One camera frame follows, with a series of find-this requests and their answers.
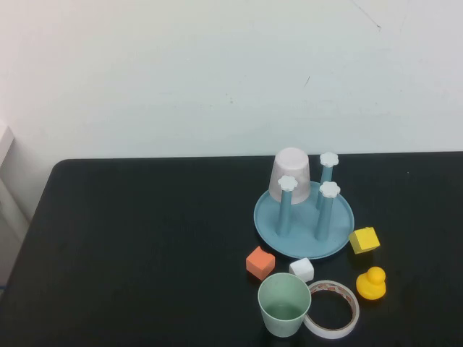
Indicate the white foam cube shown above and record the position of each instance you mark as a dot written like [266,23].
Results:
[301,269]

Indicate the orange foam cube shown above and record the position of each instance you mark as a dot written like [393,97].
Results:
[258,265]

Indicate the pale pink speckled cup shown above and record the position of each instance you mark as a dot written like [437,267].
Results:
[293,166]

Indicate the yellow foam cube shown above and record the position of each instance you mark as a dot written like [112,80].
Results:
[365,240]

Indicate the blue cup stand with pegs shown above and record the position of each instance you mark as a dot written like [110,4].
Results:
[304,242]

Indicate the white tape roll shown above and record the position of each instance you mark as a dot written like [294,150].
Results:
[353,300]

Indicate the yellow rubber duck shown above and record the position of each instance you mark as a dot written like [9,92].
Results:
[370,287]

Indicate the pale green cup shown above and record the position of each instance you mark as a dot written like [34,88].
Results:
[282,325]

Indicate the white cabinet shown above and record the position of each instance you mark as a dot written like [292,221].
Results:
[7,144]

